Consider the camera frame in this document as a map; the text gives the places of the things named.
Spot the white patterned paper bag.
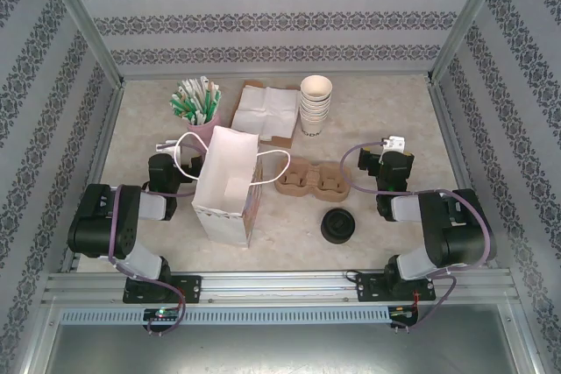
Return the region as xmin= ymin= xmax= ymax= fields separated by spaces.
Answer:
xmin=172 ymin=125 xmax=293 ymax=249

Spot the stack of black lids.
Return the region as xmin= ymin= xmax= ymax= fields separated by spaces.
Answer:
xmin=321 ymin=208 xmax=357 ymax=244

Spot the pink holder cup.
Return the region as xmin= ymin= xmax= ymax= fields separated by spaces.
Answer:
xmin=187 ymin=111 xmax=222 ymax=145

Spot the green white sugar stick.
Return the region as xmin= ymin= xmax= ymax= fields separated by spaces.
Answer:
xmin=169 ymin=91 xmax=190 ymax=120
xmin=203 ymin=87 xmax=222 ymax=123

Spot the brown cardboard cup carrier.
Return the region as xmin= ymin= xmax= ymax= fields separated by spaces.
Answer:
xmin=274 ymin=159 xmax=353 ymax=203

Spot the stack of white paper cups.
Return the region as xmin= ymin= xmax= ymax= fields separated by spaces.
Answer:
xmin=299 ymin=74 xmax=333 ymax=138

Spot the white napkin stack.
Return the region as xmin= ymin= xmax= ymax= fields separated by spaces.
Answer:
xmin=231 ymin=84 xmax=302 ymax=141

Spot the small circuit board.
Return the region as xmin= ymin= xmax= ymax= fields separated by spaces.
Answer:
xmin=143 ymin=307 xmax=186 ymax=326
xmin=388 ymin=306 xmax=420 ymax=327

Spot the aluminium table edge rail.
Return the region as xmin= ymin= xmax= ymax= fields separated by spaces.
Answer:
xmin=427 ymin=78 xmax=501 ymax=270
xmin=59 ymin=82 xmax=128 ymax=274

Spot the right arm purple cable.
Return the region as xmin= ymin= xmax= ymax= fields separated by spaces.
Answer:
xmin=340 ymin=139 xmax=499 ymax=334

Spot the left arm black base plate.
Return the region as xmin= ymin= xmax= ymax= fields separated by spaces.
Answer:
xmin=122 ymin=275 xmax=203 ymax=305

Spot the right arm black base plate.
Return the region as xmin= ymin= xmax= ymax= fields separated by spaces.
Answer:
xmin=355 ymin=272 xmax=437 ymax=303

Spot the aluminium frame post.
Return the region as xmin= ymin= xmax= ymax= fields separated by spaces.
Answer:
xmin=425 ymin=0 xmax=515 ymax=86
xmin=37 ymin=0 xmax=127 ymax=88

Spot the aluminium mounting rail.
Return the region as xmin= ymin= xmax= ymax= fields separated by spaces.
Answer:
xmin=43 ymin=271 xmax=514 ymax=305

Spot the slotted grey cable duct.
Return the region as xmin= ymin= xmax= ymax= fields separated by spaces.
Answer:
xmin=59 ymin=306 xmax=391 ymax=326

